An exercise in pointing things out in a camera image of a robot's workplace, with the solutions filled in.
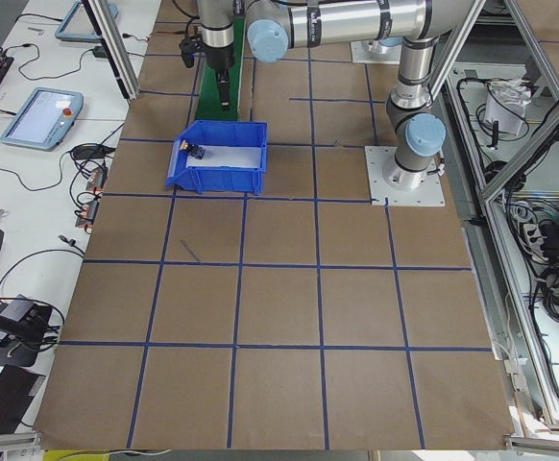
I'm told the green conveyor belt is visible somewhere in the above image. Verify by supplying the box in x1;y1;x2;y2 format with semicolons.
194;17;247;122

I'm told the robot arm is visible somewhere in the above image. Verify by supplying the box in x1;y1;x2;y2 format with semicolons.
188;0;461;191

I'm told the black power adapter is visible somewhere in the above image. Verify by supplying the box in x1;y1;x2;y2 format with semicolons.
92;45;109;60

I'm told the far teach pendant tablet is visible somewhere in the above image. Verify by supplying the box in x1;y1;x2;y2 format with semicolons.
54;1;100;43

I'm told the blue left plastic bin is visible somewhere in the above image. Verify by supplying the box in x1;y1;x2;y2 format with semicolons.
165;120;267;195

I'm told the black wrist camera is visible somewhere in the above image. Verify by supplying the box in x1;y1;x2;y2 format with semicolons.
179;36;201;68

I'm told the teach pendant tablet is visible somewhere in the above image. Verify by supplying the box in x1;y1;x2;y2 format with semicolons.
54;1;100;43
0;87;85;151

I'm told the near teach pendant tablet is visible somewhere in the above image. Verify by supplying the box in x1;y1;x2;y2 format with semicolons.
0;87;85;151

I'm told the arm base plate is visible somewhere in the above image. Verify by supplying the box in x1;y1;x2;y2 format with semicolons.
365;146;446;207
351;41;401;65

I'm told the white foam pad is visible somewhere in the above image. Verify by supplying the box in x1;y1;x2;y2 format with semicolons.
185;145;262;168

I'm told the red push button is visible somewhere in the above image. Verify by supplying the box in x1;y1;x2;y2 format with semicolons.
186;144;206;159

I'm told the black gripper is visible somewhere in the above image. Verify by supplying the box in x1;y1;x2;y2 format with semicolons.
206;43;234;104

